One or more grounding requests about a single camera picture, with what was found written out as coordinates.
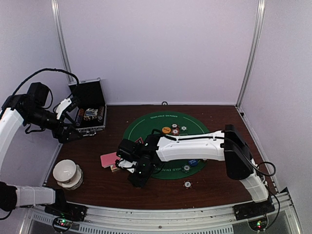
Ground orange black 100 chip stack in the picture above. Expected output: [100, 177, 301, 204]
[183, 180, 193, 189]

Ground placed green chip stack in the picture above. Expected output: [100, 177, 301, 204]
[180, 126, 188, 131]

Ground red black triangular dealer button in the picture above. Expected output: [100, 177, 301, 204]
[135, 137, 144, 144]

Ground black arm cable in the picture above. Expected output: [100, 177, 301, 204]
[11, 68, 80, 98]

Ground red chips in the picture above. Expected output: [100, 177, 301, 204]
[172, 129, 180, 136]

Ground right chip row in case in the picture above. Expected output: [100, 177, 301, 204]
[97, 106, 105, 122]

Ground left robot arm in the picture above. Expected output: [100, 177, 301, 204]
[0, 82, 82, 216]

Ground orange big blind button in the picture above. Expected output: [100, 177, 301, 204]
[162, 127, 172, 134]

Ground green chips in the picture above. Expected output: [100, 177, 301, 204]
[182, 165, 191, 173]

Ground aluminium poker case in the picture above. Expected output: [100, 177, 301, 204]
[68, 77, 107, 137]

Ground left aluminium frame post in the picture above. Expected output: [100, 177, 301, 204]
[51, 0, 71, 72]

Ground aluminium frame post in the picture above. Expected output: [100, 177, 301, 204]
[235, 0, 266, 109]
[51, 0, 71, 72]

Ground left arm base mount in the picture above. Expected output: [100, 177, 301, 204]
[44, 203, 87, 221]

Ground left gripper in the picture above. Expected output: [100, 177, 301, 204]
[25, 106, 83, 143]

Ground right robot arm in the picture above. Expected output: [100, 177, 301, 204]
[115, 124, 270, 215]

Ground chip row in case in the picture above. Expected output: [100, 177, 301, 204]
[97, 106, 105, 122]
[75, 108, 84, 127]

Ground blue small blind button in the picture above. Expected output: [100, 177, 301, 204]
[188, 159, 198, 167]

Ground front aluminium rail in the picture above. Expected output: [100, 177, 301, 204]
[19, 187, 304, 234]

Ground card pack in case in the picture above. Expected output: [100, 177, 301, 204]
[83, 108, 98, 121]

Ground right aluminium frame post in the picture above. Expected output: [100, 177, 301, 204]
[235, 0, 266, 109]

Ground red-backed playing card deck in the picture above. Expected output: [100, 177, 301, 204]
[100, 152, 120, 168]

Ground card deck box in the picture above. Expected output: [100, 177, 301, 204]
[110, 165, 121, 173]

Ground white ceramic bowl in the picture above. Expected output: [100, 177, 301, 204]
[53, 162, 76, 182]

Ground left chip row in case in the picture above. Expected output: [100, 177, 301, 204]
[75, 108, 84, 127]

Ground stacked white bowls below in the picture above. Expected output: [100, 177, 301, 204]
[57, 164, 83, 190]

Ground round green poker mat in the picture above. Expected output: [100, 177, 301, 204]
[123, 111, 209, 180]

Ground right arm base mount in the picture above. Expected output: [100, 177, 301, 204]
[233, 201, 275, 221]

